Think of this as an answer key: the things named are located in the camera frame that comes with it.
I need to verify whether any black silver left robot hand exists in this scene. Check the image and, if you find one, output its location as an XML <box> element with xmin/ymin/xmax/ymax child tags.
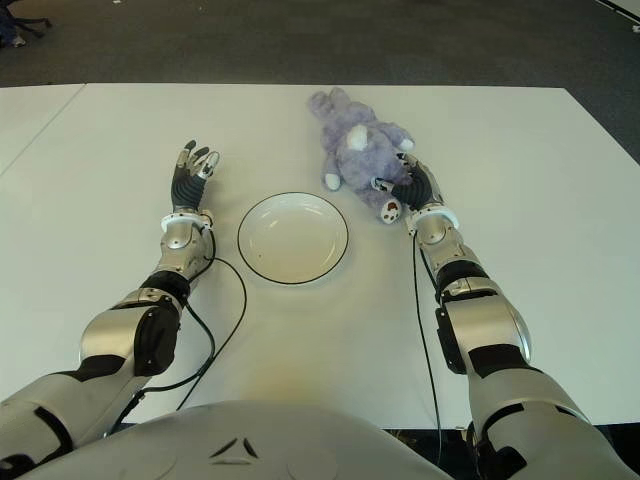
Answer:
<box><xmin>170</xmin><ymin>139</ymin><xmax>221</xmax><ymax>212</ymax></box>

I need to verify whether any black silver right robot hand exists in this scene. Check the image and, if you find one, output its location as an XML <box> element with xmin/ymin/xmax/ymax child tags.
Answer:
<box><xmin>369</xmin><ymin>152</ymin><xmax>446</xmax><ymax>214</ymax></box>

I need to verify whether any purple plush bunny doll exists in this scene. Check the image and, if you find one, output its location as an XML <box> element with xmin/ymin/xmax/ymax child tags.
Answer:
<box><xmin>305</xmin><ymin>86</ymin><xmax>417</xmax><ymax>226</ymax></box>

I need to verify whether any white plate with black rim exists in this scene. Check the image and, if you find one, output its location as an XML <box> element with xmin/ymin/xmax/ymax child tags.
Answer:
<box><xmin>236</xmin><ymin>192</ymin><xmax>350</xmax><ymax>287</ymax></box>

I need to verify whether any black office chair base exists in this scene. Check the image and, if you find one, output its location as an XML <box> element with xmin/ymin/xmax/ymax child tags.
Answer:
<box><xmin>12</xmin><ymin>17</ymin><xmax>54</xmax><ymax>37</ymax></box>

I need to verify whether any person in blue jeans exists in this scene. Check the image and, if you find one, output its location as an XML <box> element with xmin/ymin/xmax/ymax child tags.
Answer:
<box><xmin>0</xmin><ymin>9</ymin><xmax>27</xmax><ymax>50</ymax></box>

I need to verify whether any silver robot torso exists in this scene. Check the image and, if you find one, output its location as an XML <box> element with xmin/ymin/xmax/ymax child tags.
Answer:
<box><xmin>2</xmin><ymin>399</ymin><xmax>456</xmax><ymax>480</ymax></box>

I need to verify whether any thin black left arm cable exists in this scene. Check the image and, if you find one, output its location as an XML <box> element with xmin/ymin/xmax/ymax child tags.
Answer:
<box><xmin>107</xmin><ymin>224</ymin><xmax>249</xmax><ymax>441</ymax></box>

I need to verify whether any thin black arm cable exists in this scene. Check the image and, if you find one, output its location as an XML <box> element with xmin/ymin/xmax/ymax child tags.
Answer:
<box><xmin>107</xmin><ymin>224</ymin><xmax>249</xmax><ymax>441</ymax></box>
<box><xmin>409</xmin><ymin>232</ymin><xmax>444</xmax><ymax>480</ymax></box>

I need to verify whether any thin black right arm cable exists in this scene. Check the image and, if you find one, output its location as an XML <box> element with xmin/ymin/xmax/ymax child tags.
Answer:
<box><xmin>409</xmin><ymin>232</ymin><xmax>444</xmax><ymax>480</ymax></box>

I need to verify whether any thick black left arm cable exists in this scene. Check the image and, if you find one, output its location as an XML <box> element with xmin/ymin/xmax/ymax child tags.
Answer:
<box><xmin>143</xmin><ymin>303</ymin><xmax>217</xmax><ymax>392</ymax></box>

